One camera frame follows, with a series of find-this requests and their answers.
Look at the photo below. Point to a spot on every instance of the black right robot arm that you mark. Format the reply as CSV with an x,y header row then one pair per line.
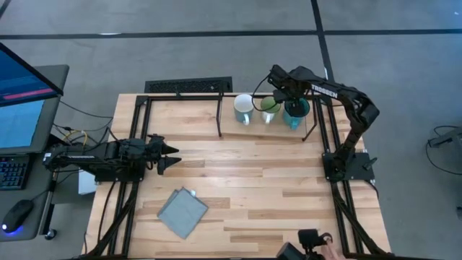
x,y
357,104

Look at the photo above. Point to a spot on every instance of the black aluminium table frame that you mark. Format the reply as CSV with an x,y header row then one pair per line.
x,y
122,216

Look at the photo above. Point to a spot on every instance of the pale blue screen monitor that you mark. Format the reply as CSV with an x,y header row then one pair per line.
x,y
18,124

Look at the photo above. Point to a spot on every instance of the black perforated floor grille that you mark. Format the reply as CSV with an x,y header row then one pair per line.
x,y
187,85

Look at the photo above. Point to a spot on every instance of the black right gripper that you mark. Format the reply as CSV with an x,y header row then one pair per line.
x,y
294,85

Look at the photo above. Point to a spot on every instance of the black handheld device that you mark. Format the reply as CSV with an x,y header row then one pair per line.
x,y
307,240

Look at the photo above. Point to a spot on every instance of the black keyboard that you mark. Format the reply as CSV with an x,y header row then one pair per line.
x,y
12,172

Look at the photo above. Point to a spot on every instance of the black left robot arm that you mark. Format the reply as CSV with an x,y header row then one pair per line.
x,y
101,157

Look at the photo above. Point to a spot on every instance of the black computer mouse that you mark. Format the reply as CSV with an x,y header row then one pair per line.
x,y
16,216

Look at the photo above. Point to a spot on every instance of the grey side desk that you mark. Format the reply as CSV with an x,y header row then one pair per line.
x,y
54,119

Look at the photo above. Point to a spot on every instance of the white box under table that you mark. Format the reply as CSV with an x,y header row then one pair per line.
x,y
84,184

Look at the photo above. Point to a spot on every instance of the grey folded cloth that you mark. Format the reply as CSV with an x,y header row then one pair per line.
x,y
182,213

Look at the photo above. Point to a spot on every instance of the person's hand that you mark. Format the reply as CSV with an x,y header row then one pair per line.
x,y
332,252

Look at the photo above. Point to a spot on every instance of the white mug with brown rim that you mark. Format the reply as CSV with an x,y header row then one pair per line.
x,y
243,106

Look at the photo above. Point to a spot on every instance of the black monitor with blue screen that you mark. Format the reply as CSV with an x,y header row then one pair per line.
x,y
21,83

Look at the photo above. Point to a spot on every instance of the wooden shelf with black frame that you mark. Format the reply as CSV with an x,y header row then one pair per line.
x,y
252,130

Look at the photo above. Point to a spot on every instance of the teal enamel mug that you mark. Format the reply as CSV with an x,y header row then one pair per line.
x,y
290,121

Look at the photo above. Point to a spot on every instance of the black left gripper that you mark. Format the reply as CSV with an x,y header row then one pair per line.
x,y
153,151

